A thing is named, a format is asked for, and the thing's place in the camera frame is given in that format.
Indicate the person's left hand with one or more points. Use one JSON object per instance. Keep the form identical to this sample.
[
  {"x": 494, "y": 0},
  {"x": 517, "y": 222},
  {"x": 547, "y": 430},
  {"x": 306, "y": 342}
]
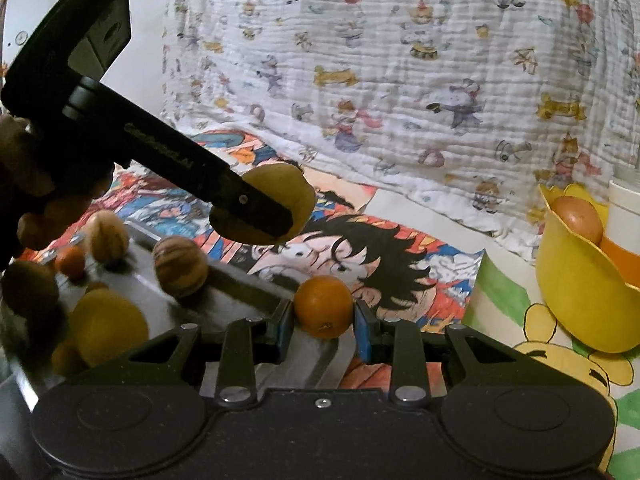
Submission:
[{"x": 45, "y": 170}]

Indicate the yellow wavy-rim bowl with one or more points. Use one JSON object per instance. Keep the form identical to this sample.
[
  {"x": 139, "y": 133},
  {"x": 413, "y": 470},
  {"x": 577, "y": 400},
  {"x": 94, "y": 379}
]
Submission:
[{"x": 575, "y": 300}]

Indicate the colourful comic poster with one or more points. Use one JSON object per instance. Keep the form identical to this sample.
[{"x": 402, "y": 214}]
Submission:
[{"x": 425, "y": 280}]

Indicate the metal tray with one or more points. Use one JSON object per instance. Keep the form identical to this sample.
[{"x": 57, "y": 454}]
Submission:
[{"x": 240, "y": 290}]

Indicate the white and orange cup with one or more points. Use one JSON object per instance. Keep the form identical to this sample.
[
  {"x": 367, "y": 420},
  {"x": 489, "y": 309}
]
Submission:
[{"x": 625, "y": 210}]

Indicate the printed blanket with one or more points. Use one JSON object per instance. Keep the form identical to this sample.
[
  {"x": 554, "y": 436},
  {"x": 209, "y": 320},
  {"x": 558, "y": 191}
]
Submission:
[{"x": 400, "y": 110}]

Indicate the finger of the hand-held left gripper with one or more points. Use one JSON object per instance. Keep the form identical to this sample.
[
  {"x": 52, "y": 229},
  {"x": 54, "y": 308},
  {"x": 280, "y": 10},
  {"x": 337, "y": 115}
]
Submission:
[{"x": 250, "y": 205}]

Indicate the yellow-green pear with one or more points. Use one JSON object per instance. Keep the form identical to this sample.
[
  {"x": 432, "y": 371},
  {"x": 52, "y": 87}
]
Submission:
[{"x": 292, "y": 187}]

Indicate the yellow lemon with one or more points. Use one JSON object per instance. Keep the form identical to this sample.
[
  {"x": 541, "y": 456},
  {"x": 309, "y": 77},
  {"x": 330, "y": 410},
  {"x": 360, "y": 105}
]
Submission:
[{"x": 107, "y": 332}]

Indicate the red apple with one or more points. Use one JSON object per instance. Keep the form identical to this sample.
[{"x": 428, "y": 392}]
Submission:
[{"x": 580, "y": 217}]

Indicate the striped brown round fruit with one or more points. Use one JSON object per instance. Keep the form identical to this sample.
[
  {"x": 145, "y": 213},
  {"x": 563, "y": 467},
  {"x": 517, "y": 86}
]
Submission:
[
  {"x": 107, "y": 237},
  {"x": 180, "y": 267}
]

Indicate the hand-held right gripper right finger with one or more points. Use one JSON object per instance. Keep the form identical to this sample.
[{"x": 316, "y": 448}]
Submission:
[{"x": 364, "y": 340}]

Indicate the yellow bear drawing mat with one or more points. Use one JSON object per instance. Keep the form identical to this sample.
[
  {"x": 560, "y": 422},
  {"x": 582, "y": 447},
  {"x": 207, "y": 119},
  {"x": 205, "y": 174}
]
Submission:
[{"x": 550, "y": 360}]

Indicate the small orange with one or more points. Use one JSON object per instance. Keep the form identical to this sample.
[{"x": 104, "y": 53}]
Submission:
[
  {"x": 322, "y": 305},
  {"x": 70, "y": 262}
]

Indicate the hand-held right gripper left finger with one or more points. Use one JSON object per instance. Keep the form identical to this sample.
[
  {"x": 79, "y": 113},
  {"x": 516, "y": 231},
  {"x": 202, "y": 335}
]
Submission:
[{"x": 286, "y": 327}]

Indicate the brown kiwi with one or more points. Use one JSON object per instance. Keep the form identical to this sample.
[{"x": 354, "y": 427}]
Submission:
[{"x": 25, "y": 285}]

